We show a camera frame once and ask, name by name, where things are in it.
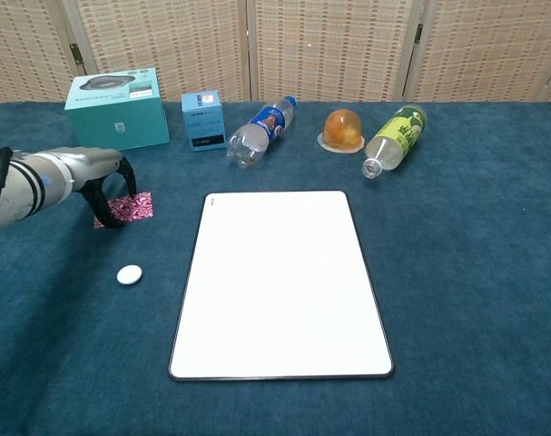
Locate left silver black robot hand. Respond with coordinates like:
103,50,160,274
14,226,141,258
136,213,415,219
52,147,139,230

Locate pink patterned packet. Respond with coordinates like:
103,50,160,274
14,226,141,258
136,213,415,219
93,191,154,230

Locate white board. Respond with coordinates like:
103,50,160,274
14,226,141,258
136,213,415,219
167,190,395,382

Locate teal cardboard product box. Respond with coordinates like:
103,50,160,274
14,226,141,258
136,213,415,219
64,67,171,157

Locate white oval pebble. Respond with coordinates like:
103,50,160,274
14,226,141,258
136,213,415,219
116,263,143,286

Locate small light blue box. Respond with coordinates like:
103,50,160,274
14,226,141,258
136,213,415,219
181,89,228,153

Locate clear bottle with blue label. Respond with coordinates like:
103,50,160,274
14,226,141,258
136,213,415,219
225,95,298,171

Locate orange fruit jelly cup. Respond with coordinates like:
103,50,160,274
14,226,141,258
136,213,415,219
317,109,365,154

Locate woven bamboo folding screen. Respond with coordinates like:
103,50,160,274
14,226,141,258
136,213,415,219
0,0,551,108

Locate clear bottle with green label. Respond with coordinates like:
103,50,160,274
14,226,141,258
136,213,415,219
361,104,428,180

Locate blue-green table cloth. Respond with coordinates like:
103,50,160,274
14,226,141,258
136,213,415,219
0,100,551,436

